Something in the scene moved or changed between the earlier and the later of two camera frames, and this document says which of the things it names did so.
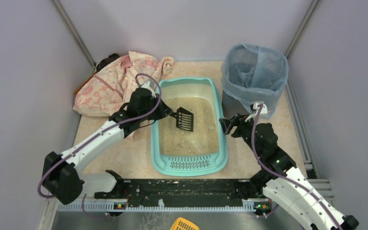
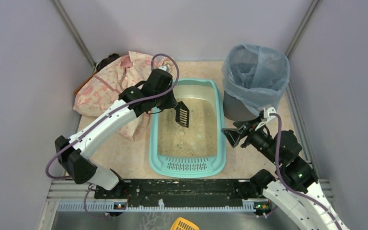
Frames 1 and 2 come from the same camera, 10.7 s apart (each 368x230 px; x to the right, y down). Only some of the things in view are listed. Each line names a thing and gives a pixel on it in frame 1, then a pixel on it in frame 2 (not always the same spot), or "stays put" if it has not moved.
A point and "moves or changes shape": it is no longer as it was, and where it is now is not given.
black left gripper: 162,109 to 170,103
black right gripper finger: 227,124 to 235,135
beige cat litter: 202,141 stays put
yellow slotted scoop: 181,224 stays put
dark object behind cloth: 111,57 stays put
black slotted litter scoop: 184,119 moves or changes shape
